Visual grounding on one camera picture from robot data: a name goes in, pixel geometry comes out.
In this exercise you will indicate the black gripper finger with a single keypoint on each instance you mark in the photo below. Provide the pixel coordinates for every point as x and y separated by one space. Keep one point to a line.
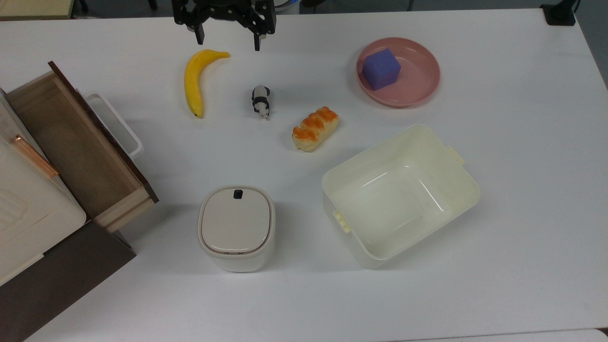
199 34
257 40

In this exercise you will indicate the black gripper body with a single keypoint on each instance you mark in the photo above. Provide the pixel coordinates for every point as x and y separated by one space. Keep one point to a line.
218 7

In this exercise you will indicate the small panda toy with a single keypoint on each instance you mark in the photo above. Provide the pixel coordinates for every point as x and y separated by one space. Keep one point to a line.
261 100

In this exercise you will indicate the orange topped bread toy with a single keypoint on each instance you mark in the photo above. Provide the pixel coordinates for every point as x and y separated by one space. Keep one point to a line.
315 128

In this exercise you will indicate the wooden drawer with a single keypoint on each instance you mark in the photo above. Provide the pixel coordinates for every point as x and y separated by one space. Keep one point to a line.
76 147

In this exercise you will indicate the yellow banana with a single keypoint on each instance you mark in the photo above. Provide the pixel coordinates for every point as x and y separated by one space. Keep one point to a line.
194 80

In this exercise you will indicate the purple cube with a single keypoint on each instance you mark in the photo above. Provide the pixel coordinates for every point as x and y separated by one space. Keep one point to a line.
381 69

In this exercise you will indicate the pink plate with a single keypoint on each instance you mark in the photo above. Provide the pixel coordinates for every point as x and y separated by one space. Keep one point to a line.
418 80

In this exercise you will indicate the light wooden table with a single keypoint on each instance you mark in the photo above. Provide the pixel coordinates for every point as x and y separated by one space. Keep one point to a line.
33 7

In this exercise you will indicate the small cream trash can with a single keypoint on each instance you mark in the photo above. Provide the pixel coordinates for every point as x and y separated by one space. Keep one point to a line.
236 228

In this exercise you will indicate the cream plastic bin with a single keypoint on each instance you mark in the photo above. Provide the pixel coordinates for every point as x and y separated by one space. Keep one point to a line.
401 194

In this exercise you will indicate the cream storage box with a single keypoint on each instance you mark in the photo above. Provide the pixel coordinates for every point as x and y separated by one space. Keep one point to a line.
28 213

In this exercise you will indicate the dark brown cabinet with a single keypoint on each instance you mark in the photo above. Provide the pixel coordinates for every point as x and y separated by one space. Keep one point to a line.
57 280

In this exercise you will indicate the black table clamp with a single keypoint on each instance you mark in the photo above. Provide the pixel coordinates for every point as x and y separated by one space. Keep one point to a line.
559 13

